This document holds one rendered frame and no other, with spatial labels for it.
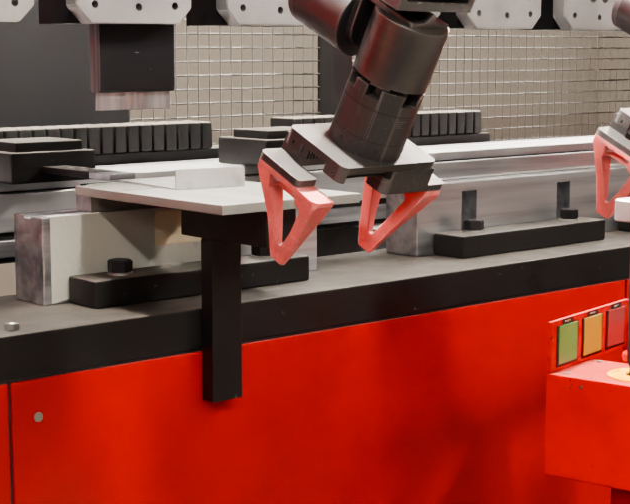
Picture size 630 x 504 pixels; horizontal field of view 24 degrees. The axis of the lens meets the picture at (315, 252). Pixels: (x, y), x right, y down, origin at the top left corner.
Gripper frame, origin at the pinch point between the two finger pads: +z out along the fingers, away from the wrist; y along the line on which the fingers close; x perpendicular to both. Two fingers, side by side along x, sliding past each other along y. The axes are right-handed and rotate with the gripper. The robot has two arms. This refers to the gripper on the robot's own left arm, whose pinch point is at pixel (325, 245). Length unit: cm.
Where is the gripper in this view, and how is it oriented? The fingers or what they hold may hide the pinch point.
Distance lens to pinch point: 113.2
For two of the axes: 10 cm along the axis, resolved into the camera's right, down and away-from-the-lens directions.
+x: 6.3, 5.4, -5.6
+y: -7.1, 1.0, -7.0
